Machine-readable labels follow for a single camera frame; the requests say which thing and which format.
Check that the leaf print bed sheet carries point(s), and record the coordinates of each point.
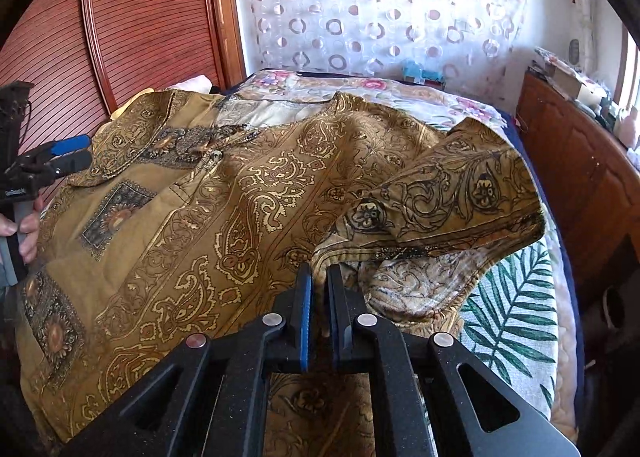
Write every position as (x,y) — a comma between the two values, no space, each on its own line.
(510,317)

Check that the pile of household clutter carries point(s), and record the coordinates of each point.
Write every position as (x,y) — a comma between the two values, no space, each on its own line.
(575,82)

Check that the yellow pillow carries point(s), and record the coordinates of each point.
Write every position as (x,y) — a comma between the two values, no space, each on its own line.
(120,112)

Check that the teal box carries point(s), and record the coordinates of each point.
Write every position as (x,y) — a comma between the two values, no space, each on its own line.
(422,73)

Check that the reddish wooden headboard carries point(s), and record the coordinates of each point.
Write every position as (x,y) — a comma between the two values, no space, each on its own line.
(125,27)

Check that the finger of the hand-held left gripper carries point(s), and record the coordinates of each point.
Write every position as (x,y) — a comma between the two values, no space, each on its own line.
(70,144)
(75,162)

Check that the window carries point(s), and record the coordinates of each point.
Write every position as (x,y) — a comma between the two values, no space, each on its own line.
(631,72)

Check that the pink pillow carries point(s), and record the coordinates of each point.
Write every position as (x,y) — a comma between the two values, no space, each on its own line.
(192,84)

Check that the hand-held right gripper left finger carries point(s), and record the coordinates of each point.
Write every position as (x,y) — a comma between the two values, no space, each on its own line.
(305,322)

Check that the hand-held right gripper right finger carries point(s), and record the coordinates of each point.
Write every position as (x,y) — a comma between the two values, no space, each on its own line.
(337,322)

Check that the floral quilt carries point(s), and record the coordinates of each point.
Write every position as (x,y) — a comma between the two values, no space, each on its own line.
(390,92)

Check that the golden paisley print shirt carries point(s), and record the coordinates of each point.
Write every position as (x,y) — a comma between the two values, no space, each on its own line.
(225,217)

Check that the person's left hand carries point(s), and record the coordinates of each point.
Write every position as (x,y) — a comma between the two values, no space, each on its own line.
(27,237)

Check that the wooden cabinet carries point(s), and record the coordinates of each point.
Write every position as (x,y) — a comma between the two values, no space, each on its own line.
(575,157)

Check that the sheer circle pattern curtain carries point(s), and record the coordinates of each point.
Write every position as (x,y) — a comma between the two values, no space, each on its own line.
(375,2)

